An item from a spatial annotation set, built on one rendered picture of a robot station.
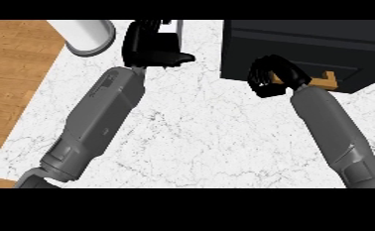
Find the dark grey drawer front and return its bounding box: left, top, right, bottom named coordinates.
left=220, top=20, right=375, bottom=94

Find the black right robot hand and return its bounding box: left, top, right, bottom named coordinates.
left=246, top=54, right=313, bottom=99

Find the white grey-rimmed cylinder container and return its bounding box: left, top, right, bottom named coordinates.
left=47, top=20, right=116, bottom=58

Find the wooden drawer handle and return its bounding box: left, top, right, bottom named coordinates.
left=268, top=70, right=339, bottom=89

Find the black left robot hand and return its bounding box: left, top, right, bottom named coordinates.
left=119, top=20, right=197, bottom=70

